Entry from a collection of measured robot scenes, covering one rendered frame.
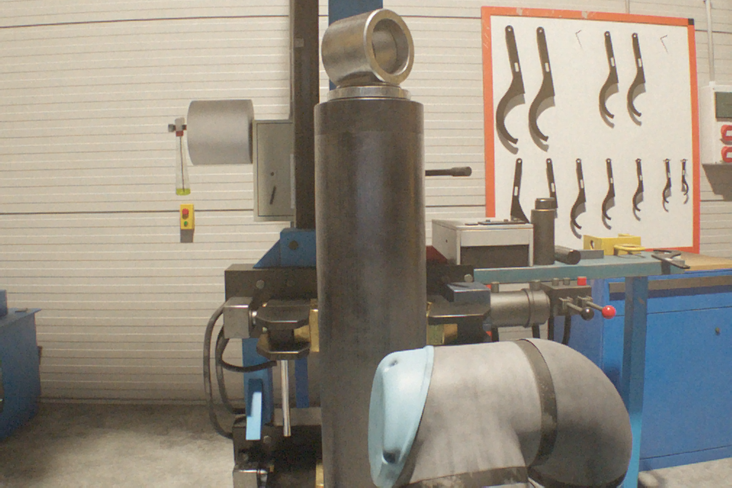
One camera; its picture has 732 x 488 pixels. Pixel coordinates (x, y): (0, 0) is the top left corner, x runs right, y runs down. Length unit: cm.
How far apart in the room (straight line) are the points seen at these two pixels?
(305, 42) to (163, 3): 201
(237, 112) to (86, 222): 170
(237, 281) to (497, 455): 133
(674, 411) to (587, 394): 244
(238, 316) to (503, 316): 73
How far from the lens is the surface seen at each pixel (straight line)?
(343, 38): 115
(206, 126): 237
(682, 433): 305
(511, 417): 51
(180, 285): 367
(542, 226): 186
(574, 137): 382
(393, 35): 122
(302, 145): 186
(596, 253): 204
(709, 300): 294
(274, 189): 234
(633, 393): 229
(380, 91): 110
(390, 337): 110
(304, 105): 187
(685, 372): 295
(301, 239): 175
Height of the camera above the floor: 131
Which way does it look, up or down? 1 degrees down
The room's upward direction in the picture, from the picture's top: 1 degrees counter-clockwise
